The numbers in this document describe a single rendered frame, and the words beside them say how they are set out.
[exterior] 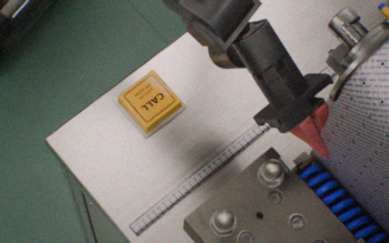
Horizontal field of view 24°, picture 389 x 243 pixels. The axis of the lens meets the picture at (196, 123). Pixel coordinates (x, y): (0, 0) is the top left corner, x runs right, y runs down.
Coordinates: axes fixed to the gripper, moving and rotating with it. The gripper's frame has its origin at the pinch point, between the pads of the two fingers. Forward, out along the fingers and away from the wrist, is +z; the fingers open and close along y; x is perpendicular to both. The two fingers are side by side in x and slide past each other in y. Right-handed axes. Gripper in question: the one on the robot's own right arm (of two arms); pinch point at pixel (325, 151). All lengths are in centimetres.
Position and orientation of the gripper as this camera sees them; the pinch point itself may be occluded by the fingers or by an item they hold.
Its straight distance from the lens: 124.9
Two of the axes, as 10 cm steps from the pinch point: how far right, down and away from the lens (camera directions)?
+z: 5.4, 8.0, 2.6
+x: 3.5, 0.6, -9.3
